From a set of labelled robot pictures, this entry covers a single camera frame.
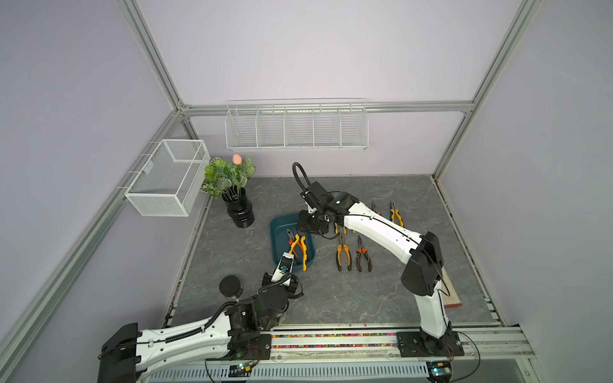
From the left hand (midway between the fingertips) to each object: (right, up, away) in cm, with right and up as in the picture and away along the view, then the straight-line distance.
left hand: (288, 259), depth 76 cm
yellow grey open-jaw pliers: (+18, -2, +18) cm, 25 cm away
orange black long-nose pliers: (+26, -2, +18) cm, 32 cm away
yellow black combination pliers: (+5, +4, +3) cm, 7 cm away
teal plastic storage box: (-6, +9, +25) cm, 27 cm away
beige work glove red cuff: (+57, -16, +7) cm, 60 cm away
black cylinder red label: (-20, -11, +5) cm, 23 cm away
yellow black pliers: (+43, +13, +29) cm, 54 cm away
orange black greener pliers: (+35, +15, +33) cm, 50 cm away
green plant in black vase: (-23, +26, +11) cm, 37 cm away
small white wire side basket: (-44, +27, +9) cm, 52 cm away
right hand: (+3, +9, +7) cm, 12 cm away
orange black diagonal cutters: (+1, +5, +2) cm, 6 cm away
